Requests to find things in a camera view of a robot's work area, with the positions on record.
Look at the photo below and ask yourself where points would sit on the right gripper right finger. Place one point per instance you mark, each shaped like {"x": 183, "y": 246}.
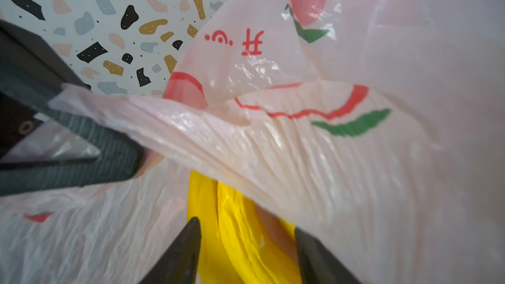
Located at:
{"x": 317, "y": 264}

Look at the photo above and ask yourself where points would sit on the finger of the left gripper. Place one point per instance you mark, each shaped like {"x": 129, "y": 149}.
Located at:
{"x": 42, "y": 148}

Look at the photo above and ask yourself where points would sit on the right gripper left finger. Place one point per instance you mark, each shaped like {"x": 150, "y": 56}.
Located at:
{"x": 178, "y": 265}

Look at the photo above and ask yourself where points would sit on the yellow banana bunch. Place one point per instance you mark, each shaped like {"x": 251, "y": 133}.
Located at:
{"x": 241, "y": 243}

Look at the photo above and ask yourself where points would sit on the pink plastic bag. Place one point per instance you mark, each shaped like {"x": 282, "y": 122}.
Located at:
{"x": 376, "y": 126}

